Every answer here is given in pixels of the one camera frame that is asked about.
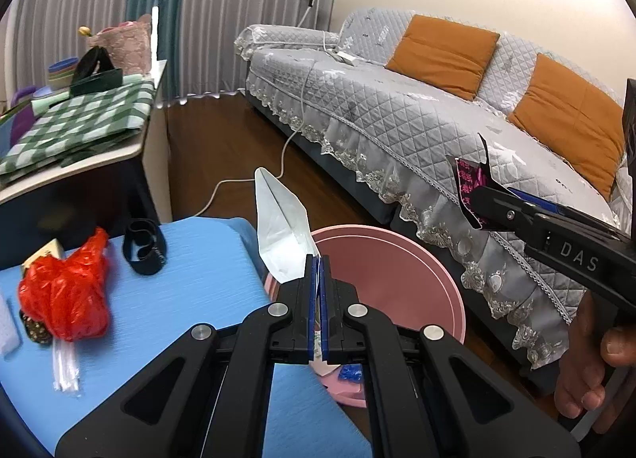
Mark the pink lace basket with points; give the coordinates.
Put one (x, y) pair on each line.
(126, 48)

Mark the black elastic band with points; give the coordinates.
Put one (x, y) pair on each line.
(146, 268)

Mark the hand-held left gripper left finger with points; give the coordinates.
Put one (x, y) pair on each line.
(311, 339)

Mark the person's right hand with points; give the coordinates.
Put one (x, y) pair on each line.
(581, 339)

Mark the white leaf print paper bag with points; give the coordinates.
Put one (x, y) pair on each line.
(280, 229)

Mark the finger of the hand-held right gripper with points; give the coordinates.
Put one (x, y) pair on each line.
(571, 212)
(502, 212)

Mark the black handbag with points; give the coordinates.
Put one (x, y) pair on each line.
(89, 63)

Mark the stack of colourful bowls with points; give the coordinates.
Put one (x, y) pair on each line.
(62, 73)

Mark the grey quilted sofa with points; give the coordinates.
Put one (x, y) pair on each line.
(397, 105)

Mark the dark blue cabinet white top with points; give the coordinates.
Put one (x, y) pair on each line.
(74, 205)

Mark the dark patterned snack packet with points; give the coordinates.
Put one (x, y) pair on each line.
(32, 331)

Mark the pink bin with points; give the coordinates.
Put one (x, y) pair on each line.
(397, 279)

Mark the large red plastic bag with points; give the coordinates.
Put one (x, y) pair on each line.
(64, 289)

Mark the white power strip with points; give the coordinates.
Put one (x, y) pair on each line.
(345, 58)

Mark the dark green box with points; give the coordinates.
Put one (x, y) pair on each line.
(97, 81)

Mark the gold cream packet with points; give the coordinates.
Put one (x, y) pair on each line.
(52, 249)

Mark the orange cushion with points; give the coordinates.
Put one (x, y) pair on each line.
(571, 120)
(442, 56)

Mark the green checked cloth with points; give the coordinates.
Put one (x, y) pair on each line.
(84, 125)

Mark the clear plastic packet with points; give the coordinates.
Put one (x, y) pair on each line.
(64, 368)

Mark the blue plastic bag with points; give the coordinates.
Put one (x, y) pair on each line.
(350, 373)

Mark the teal curtain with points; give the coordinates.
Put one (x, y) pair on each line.
(169, 1)

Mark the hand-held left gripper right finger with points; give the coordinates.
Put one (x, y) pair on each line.
(325, 339)

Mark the yellow flower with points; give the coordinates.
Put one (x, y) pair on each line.
(84, 31)

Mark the grey pleated curtain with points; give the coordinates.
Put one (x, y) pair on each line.
(248, 6)
(64, 1)

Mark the dark pink wrapper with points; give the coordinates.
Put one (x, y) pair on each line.
(469, 180)

